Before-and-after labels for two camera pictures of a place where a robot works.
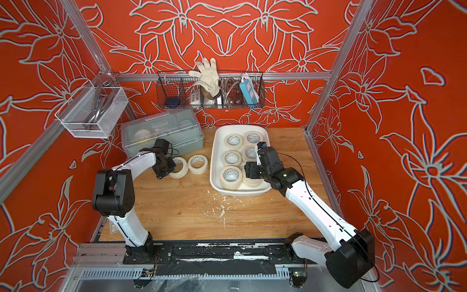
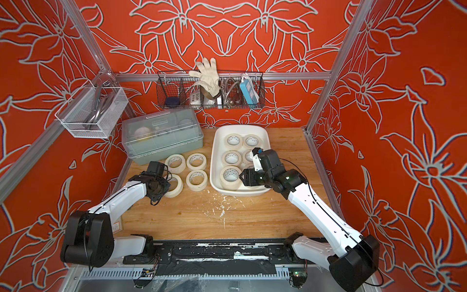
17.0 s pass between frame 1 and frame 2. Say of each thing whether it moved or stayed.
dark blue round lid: stayed
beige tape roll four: moved
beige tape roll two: moved
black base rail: stayed
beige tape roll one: stayed
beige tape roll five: stayed
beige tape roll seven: stayed
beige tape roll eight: moved
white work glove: stayed
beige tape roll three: moved
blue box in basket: stayed
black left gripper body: moved
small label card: stayed
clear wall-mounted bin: stayed
